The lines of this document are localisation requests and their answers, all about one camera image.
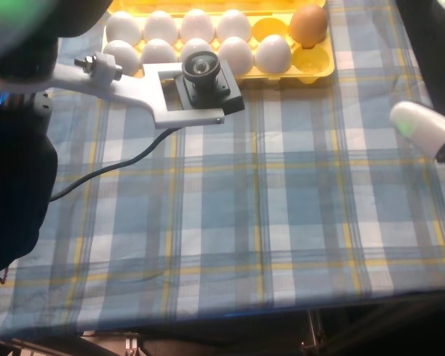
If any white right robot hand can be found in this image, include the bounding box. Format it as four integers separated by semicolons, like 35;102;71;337
388;100;445;176

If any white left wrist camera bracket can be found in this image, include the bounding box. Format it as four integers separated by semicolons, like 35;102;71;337
50;51;227;130

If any blue plaid tablecloth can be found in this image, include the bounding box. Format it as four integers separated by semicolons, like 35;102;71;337
0;0;445;334

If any yellow egg carton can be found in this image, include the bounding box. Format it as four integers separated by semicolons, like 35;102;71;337
101;0;337;85

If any black camera cable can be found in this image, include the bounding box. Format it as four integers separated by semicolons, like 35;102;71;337
49;126;183;203

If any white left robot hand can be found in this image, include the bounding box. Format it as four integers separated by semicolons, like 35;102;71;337
0;91;59;277

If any brown egg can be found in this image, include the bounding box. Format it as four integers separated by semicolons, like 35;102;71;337
289;3;329;49

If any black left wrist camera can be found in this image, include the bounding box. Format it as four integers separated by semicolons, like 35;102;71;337
175;50;245;114

